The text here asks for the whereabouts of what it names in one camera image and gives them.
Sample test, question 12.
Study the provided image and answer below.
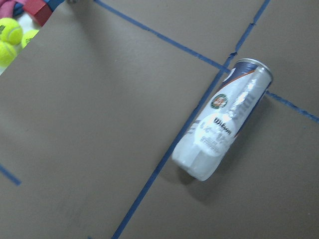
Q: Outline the background tennis ball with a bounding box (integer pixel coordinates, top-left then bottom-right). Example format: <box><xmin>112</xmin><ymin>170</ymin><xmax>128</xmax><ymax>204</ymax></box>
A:
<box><xmin>0</xmin><ymin>41</ymin><xmax>17</xmax><ymax>67</ymax></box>
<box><xmin>0</xmin><ymin>17</ymin><xmax>23</xmax><ymax>45</ymax></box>
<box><xmin>21</xmin><ymin>29</ymin><xmax>39</xmax><ymax>49</ymax></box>

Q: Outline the pink cloth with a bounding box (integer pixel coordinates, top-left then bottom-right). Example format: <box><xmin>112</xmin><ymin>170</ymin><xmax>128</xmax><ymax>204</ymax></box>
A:
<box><xmin>0</xmin><ymin>0</ymin><xmax>27</xmax><ymax>18</ymax></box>

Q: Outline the clear Wilson tennis ball can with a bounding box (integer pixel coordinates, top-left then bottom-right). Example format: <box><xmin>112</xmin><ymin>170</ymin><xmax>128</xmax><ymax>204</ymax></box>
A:
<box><xmin>171</xmin><ymin>58</ymin><xmax>273</xmax><ymax>181</ymax></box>

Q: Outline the background tennis ball lower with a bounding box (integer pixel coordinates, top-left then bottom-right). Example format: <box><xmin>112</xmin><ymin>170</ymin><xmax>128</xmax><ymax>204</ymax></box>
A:
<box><xmin>21</xmin><ymin>29</ymin><xmax>39</xmax><ymax>49</ymax></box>

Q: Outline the background tennis ball left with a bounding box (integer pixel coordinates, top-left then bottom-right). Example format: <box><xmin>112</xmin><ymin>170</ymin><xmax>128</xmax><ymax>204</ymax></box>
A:
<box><xmin>0</xmin><ymin>17</ymin><xmax>23</xmax><ymax>45</ymax></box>

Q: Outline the blue block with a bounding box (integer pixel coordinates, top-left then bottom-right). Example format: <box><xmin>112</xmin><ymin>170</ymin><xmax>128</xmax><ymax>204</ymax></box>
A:
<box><xmin>44</xmin><ymin>0</ymin><xmax>65</xmax><ymax>12</ymax></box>

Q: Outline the background tennis ball upper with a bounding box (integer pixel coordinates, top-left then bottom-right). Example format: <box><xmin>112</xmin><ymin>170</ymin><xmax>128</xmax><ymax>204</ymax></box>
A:
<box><xmin>0</xmin><ymin>41</ymin><xmax>17</xmax><ymax>67</ymax></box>

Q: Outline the brown paper table cover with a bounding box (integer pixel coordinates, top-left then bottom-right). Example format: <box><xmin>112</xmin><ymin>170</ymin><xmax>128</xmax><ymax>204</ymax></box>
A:
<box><xmin>0</xmin><ymin>0</ymin><xmax>319</xmax><ymax>239</ymax></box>

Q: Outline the red block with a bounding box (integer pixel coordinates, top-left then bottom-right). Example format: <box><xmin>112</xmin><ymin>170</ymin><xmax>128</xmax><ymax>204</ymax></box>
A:
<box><xmin>23</xmin><ymin>0</ymin><xmax>53</xmax><ymax>26</ymax></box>

